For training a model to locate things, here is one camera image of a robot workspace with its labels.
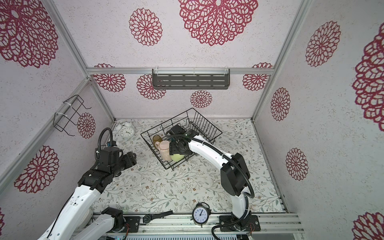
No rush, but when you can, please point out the light green mug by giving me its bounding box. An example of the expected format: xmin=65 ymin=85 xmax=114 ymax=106
xmin=170 ymin=154 xmax=185 ymax=162

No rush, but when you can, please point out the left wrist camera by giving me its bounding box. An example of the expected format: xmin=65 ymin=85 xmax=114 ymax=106
xmin=104 ymin=141 xmax=117 ymax=148

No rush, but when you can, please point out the black alarm clock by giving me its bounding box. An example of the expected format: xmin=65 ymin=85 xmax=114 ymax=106
xmin=192 ymin=202 xmax=212 ymax=227

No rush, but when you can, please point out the black wire dish rack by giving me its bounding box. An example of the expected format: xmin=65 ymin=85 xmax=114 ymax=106
xmin=141 ymin=108 xmax=223 ymax=170

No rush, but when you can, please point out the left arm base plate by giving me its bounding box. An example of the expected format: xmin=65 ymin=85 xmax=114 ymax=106
xmin=107 ymin=216 xmax=141 ymax=234

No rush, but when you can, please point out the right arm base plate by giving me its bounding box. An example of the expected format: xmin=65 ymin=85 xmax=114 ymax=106
xmin=219 ymin=214 xmax=261 ymax=232

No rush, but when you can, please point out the amber glass cup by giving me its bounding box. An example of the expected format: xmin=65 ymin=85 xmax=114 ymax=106
xmin=152 ymin=135 xmax=163 ymax=148

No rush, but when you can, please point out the pink mug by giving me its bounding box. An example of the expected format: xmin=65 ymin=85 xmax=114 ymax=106
xmin=155 ymin=140 xmax=172 ymax=161

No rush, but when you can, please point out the black wristwatch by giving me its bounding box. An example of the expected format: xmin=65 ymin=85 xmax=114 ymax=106
xmin=143 ymin=211 xmax=174 ymax=224

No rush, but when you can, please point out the grey wall shelf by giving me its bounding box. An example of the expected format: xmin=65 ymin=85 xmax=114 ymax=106
xmin=152 ymin=69 xmax=231 ymax=90

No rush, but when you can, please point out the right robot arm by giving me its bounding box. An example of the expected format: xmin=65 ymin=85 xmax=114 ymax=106
xmin=166 ymin=125 xmax=255 ymax=219

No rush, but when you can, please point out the black wire wall basket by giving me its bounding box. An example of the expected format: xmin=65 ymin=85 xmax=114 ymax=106
xmin=53 ymin=95 xmax=91 ymax=137

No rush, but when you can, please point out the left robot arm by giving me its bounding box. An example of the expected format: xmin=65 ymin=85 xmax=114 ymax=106
xmin=40 ymin=147 xmax=137 ymax=240

